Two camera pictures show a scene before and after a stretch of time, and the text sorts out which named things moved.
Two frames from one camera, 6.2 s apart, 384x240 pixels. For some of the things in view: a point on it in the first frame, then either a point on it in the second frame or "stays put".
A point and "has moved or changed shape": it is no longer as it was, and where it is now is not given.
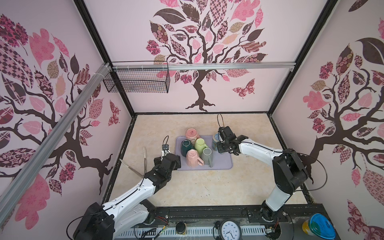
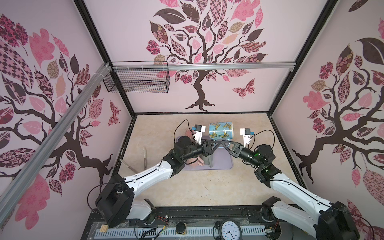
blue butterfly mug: x=216 y=139 has moved or changed shape
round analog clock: x=230 y=230 stays put
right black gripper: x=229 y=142 -> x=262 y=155
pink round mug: x=192 y=133 stays put
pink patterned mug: x=192 y=159 stays put
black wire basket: x=139 y=77 stays put
